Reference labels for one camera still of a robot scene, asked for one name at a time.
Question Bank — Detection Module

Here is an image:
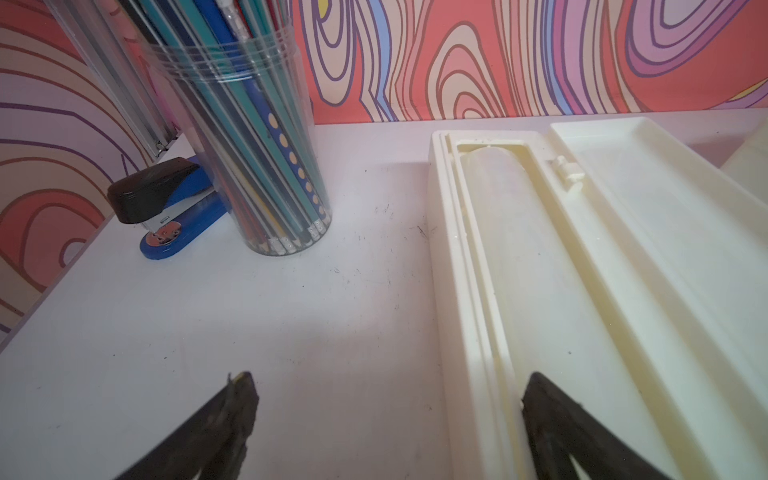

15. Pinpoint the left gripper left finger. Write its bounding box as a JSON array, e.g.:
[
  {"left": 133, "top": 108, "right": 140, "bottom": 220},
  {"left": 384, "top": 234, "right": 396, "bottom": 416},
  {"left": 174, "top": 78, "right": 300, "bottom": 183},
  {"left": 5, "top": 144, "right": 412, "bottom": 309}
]
[{"left": 119, "top": 372, "right": 259, "bottom": 479}]

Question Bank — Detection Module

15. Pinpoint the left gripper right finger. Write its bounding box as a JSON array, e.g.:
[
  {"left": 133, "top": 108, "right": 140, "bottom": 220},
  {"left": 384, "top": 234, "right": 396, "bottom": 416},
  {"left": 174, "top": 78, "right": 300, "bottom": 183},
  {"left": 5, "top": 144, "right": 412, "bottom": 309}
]
[{"left": 522, "top": 372, "right": 667, "bottom": 479}]

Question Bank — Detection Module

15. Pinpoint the white wrap dispenser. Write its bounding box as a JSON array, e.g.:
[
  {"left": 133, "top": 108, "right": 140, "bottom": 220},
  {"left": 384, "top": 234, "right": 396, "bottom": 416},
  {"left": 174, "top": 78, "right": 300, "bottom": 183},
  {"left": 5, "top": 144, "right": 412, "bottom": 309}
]
[
  {"left": 721, "top": 121, "right": 768, "bottom": 204},
  {"left": 427, "top": 117, "right": 767, "bottom": 479}
]

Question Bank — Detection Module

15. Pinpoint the plastic wrap roll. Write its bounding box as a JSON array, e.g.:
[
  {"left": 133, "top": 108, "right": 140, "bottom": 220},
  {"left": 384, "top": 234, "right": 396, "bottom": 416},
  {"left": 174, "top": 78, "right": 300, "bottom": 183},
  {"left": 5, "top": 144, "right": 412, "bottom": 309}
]
[{"left": 462, "top": 147, "right": 682, "bottom": 479}]

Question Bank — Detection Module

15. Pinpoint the blue stapler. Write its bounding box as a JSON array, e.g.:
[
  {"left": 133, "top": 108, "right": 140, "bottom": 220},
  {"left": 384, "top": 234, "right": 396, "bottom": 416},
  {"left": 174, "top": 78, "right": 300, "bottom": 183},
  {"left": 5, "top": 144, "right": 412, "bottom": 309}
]
[{"left": 107, "top": 156, "right": 227, "bottom": 260}]

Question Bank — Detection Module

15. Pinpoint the pencil cup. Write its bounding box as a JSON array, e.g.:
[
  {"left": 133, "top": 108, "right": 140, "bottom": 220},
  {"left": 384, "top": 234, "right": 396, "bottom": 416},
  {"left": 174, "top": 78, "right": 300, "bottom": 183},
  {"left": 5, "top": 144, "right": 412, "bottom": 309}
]
[{"left": 121, "top": 1, "right": 332, "bottom": 256}]

